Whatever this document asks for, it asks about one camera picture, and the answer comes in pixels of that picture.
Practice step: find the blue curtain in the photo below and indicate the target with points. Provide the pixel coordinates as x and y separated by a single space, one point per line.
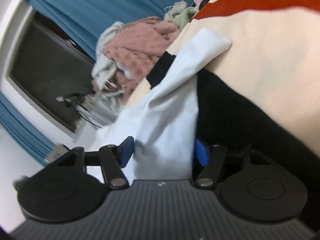
85 20
35 143

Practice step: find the left blue curtain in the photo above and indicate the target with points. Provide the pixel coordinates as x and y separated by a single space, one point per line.
35 143

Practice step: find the right blue curtain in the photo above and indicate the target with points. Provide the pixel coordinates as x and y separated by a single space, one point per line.
85 20

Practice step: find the camera tripod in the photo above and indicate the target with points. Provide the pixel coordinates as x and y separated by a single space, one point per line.
87 109

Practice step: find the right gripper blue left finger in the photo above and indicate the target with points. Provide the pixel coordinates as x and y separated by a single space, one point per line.
112 159

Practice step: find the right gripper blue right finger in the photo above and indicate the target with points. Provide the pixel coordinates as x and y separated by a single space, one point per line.
211 158

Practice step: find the light green garment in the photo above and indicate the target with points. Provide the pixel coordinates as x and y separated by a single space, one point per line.
180 14

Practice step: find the grey folding chair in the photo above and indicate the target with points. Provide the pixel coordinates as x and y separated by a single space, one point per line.
57 152

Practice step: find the dark window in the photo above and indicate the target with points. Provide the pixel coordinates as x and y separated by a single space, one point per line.
50 64

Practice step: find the striped fleece blanket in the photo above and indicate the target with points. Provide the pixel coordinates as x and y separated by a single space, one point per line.
264 90

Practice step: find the white t-shirt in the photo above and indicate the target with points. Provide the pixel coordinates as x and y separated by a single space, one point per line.
163 122

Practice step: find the pink fluffy blanket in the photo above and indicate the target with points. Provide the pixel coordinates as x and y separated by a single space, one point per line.
126 53

